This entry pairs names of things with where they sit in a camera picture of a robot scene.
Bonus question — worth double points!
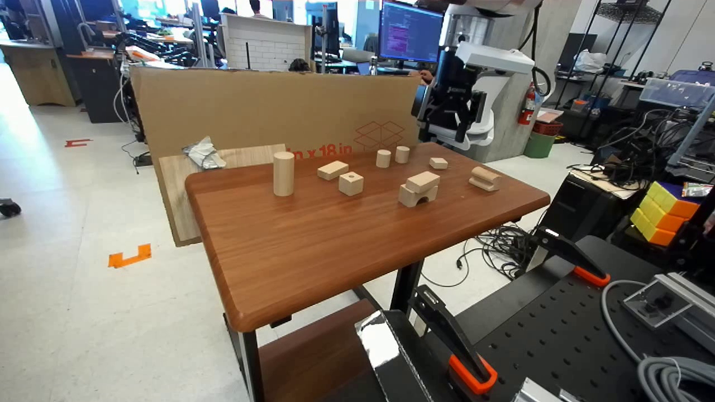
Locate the computer monitor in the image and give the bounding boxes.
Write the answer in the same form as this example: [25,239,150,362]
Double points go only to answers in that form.
[375,0,447,69]

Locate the tall wooden cylinder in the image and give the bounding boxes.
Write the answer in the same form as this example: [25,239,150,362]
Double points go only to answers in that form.
[271,150,298,200]

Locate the grey cable bundle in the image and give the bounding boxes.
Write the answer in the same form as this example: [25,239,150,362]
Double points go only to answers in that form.
[634,356,715,402]

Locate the crumpled white cloth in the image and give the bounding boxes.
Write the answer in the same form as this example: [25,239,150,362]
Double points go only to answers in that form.
[184,134,227,172]

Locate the wooden arch block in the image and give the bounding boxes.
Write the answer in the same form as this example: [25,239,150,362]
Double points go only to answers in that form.
[395,183,440,210]

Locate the black orange clamp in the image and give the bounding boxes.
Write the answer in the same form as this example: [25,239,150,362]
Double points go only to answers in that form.
[410,285,500,397]
[531,225,615,291]

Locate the green bin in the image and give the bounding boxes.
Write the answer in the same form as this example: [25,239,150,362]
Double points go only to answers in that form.
[523,133,557,161]

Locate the flat wooden block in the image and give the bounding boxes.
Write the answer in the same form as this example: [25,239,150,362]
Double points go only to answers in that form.
[315,160,350,183]

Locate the yellow orange cube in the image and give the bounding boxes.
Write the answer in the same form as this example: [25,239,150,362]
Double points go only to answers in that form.
[627,181,701,249]

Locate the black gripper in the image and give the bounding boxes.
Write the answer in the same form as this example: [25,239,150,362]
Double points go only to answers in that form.
[421,45,488,146]

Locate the black floor cables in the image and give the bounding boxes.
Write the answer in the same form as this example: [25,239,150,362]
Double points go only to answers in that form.
[423,223,541,291]

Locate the white panel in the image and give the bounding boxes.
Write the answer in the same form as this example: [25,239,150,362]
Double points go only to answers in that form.
[222,14,315,74]

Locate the wooden plate on arch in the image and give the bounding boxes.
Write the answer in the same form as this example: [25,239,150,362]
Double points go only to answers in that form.
[405,170,443,198]

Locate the black cabinet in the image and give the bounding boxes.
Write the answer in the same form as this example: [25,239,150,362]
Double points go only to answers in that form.
[541,172,634,243]

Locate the red fire extinguisher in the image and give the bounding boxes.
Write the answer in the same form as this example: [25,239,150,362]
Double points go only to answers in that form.
[519,84,541,127]

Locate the plywood board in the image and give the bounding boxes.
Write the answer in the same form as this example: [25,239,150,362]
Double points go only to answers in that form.
[157,143,288,249]

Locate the wooden cube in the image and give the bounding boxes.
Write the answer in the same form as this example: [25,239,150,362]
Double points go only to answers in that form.
[337,170,367,200]

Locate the black perforated breadboard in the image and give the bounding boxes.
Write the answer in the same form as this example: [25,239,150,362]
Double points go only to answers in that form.
[454,236,715,402]

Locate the black table leg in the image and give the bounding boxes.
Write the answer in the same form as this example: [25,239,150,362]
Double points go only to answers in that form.
[222,310,269,402]

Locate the silver metal box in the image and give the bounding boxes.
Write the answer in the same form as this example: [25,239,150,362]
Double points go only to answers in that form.
[621,271,715,354]

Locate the large cardboard box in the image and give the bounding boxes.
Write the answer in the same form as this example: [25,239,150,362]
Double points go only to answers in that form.
[129,68,424,164]

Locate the light wooden cabinet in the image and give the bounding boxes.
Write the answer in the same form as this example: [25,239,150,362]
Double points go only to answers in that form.
[0,43,75,109]

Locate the white cable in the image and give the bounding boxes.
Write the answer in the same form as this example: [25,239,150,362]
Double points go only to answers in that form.
[599,277,645,365]

